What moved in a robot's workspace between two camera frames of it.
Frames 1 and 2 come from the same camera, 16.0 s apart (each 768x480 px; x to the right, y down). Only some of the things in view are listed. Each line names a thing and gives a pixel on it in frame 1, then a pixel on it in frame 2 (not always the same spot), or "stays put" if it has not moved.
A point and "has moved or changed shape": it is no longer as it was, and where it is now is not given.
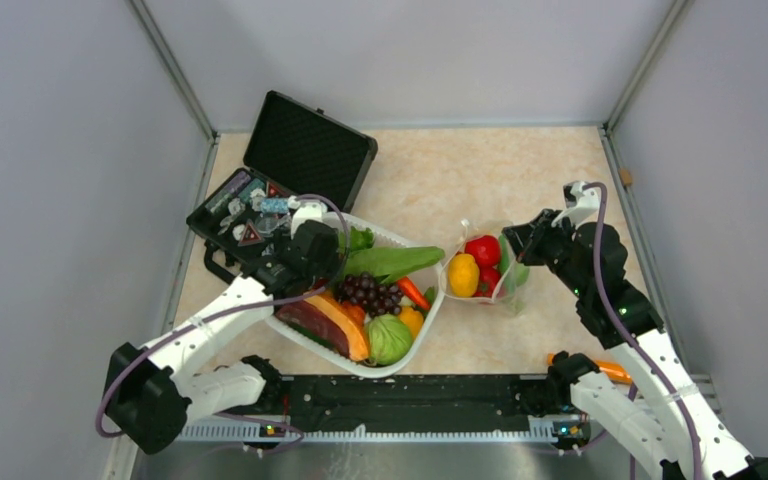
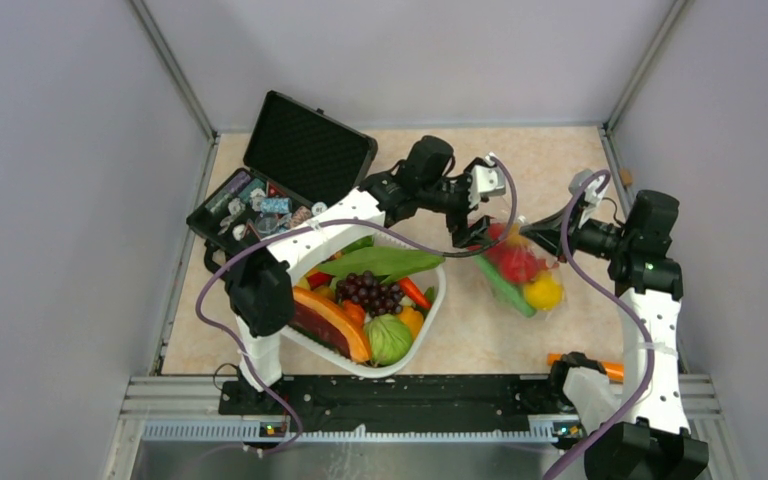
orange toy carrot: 614,371 stays put
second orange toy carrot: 407,286 stays put
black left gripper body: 326,268 to 458,204
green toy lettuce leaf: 389,263 stays put
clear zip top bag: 483,268 has moved or changed shape
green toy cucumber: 508,263 to 513,295
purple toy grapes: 363,288 stays put
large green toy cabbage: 389,339 stays put
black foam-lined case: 294,151 stays put
